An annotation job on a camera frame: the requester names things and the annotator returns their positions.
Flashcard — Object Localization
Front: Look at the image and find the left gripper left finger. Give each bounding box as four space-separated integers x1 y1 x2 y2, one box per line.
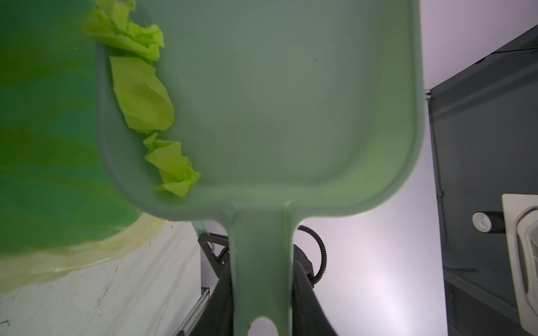
190 266 233 336

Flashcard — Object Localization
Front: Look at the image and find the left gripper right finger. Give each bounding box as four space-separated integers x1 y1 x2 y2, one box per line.
291 261 336 336

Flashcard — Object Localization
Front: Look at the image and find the green plastic dustpan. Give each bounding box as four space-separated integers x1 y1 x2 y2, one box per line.
96 0 426 336

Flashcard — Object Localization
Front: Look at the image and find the green trash bin with bag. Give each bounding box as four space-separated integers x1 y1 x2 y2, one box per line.
1 1 164 293

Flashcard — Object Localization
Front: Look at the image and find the green blue scrap centre top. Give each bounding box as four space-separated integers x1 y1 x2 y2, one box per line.
83 1 201 197

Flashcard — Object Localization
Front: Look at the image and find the white device outside cell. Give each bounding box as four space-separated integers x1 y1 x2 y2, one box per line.
472 194 537 335

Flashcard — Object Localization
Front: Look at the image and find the black corrugated cable right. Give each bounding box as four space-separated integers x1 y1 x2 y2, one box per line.
297 225 328 286

